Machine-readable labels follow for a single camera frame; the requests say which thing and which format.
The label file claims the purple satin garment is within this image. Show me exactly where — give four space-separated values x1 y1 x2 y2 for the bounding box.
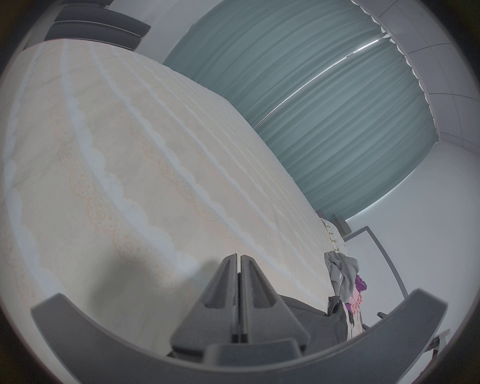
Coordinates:
347 275 367 315

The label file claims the bed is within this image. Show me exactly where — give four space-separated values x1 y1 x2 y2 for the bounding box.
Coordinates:
0 37 407 355

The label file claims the white printed pillow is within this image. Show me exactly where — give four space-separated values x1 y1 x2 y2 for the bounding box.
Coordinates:
323 219 346 256

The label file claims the grey garment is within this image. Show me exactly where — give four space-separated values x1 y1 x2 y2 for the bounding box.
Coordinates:
324 252 361 301

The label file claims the black chest of drawers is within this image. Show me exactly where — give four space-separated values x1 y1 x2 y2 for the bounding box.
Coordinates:
44 5 151 51

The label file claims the black T-shirt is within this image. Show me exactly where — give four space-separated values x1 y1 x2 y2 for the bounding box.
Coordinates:
277 294 349 344

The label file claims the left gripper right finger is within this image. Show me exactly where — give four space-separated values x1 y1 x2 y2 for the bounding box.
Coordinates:
239 254 311 347

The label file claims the blue-green curtain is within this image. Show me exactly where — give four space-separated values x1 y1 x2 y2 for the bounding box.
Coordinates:
163 0 387 126
253 35 439 224

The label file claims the grey bedside table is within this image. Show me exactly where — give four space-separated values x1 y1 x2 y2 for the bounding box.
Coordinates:
317 212 351 235

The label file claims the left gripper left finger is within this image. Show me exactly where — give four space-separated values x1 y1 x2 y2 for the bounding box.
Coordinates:
169 254 239 347

